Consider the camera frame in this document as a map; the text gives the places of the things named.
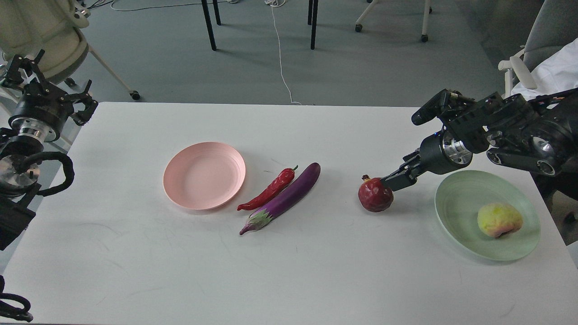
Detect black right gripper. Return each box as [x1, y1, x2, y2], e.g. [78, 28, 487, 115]
[381, 131, 473, 191]

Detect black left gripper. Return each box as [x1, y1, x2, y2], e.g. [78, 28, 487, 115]
[0, 49, 98, 142]

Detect red pomegranate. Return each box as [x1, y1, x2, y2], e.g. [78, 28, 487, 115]
[358, 174, 394, 213]

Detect yellow green apple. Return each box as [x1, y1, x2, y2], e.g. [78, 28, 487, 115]
[477, 202, 524, 238]

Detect red chili pepper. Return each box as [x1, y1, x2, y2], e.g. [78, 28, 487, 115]
[237, 165, 298, 211]

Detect purple eggplant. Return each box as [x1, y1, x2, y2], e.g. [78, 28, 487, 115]
[239, 162, 321, 235]

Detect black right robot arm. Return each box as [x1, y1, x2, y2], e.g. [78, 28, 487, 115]
[381, 88, 577, 198]

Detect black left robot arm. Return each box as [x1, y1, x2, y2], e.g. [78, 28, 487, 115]
[0, 50, 98, 250]

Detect light green plate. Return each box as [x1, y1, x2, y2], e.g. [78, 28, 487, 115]
[435, 170, 541, 263]

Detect beige office chair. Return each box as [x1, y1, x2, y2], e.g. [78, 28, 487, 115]
[0, 0, 140, 100]

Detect white chair base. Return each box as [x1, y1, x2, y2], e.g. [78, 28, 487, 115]
[354, 0, 434, 43]

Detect pink plastic plate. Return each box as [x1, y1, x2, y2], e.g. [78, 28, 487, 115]
[163, 142, 246, 211]

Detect white cloth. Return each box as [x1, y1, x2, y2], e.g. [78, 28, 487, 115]
[505, 39, 578, 101]

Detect black table legs left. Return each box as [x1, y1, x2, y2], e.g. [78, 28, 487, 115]
[201, 0, 222, 51]

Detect black table legs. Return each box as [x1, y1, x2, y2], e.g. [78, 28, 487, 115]
[307, 0, 319, 50]
[201, 0, 222, 51]

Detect black table legs right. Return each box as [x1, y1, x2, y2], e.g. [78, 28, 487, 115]
[307, 0, 319, 50]

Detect grey office chair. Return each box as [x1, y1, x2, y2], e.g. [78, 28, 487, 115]
[498, 0, 578, 97]

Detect white floor cable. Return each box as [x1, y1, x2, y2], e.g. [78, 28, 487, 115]
[265, 0, 302, 106]

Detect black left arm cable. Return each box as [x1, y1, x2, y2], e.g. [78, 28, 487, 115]
[0, 275, 34, 322]

